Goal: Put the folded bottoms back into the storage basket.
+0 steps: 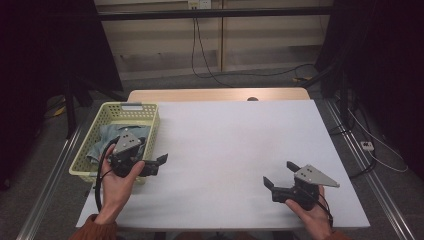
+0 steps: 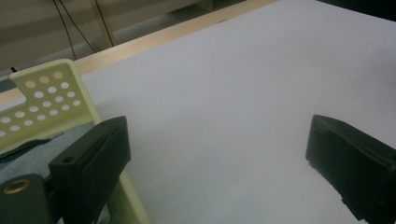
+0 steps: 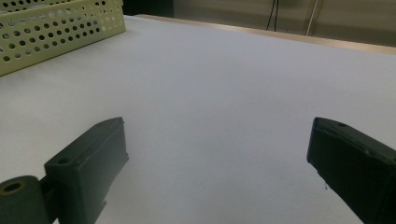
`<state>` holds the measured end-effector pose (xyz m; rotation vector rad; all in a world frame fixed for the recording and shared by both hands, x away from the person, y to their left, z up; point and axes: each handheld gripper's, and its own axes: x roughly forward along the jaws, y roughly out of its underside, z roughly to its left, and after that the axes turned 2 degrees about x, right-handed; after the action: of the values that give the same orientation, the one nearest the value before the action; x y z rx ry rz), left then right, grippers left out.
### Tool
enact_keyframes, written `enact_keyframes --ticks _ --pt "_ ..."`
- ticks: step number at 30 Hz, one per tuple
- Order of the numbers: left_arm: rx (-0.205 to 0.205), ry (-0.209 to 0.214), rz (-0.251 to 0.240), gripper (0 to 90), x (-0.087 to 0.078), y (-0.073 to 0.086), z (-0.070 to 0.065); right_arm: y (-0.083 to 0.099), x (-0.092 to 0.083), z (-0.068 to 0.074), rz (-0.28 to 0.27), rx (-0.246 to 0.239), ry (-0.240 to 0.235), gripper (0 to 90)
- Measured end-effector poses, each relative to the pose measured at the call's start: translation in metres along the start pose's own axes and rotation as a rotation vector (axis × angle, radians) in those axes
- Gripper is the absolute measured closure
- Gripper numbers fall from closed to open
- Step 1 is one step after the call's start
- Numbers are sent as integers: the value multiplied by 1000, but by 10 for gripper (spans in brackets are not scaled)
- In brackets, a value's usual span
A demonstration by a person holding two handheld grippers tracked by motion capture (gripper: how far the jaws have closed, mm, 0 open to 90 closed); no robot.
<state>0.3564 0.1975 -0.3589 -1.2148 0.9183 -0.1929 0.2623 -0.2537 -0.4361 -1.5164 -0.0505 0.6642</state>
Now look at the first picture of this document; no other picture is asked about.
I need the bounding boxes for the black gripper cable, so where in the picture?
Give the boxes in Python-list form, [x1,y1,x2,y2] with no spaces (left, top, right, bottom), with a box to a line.
[316,193,334,230]
[94,136,121,213]

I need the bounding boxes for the black horizontal metal bar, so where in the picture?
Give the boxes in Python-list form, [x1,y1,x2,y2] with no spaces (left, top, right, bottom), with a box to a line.
[97,6,334,22]

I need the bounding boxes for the aluminium floor rail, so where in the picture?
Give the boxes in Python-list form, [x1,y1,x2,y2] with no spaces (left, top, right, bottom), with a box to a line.
[16,123,85,240]
[324,99,416,240]

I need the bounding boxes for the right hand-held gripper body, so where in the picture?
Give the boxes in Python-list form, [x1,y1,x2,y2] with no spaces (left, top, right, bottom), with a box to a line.
[271,164,341,212]

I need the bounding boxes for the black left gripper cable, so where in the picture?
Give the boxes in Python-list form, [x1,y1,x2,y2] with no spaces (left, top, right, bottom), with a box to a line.
[94,136,121,213]

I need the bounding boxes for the light denim garment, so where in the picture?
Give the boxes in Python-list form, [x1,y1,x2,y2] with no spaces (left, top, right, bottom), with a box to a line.
[85,123,152,164]

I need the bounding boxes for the wooden table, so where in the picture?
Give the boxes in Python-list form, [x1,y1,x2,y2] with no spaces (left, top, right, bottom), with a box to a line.
[127,87,311,103]

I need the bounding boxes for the black floor cable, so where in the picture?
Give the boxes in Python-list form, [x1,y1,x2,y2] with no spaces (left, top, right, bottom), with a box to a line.
[199,63,316,80]

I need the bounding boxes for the person's orange right sleeve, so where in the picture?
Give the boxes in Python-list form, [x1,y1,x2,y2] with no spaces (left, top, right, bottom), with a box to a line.
[329,230,352,240]

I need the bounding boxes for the person's left hand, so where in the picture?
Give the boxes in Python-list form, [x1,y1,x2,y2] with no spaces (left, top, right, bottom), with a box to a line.
[94,154,146,225]

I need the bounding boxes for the pale yellow plastic basket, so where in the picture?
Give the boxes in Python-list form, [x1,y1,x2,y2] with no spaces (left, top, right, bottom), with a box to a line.
[68,101,161,184]

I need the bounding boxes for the black hanging cables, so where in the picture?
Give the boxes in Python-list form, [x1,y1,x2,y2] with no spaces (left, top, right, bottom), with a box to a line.
[190,9,234,89]

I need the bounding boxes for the black stand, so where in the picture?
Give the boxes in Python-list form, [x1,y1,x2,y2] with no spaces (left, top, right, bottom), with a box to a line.
[63,78,128,140]

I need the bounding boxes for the person's right hand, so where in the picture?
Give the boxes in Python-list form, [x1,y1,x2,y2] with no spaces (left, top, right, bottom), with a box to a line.
[285,186,334,240]

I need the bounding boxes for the white wall outlet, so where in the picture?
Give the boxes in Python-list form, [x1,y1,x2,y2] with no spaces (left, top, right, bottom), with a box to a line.
[187,0,213,10]

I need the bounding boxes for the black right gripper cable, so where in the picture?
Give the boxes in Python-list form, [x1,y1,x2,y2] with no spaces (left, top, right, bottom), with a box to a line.
[316,193,334,230]

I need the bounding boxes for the white table mat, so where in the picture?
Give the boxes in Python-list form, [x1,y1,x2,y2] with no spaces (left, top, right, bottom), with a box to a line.
[75,99,371,232]

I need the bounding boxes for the white floor cable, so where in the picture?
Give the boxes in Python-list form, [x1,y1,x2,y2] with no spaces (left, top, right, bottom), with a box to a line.
[346,108,410,174]

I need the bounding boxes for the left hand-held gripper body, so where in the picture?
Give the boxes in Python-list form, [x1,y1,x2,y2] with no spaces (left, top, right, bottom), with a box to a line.
[109,130,160,178]

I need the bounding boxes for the black curtain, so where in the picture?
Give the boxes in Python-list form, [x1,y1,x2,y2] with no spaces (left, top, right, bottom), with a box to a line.
[314,0,424,172]
[0,0,125,192]

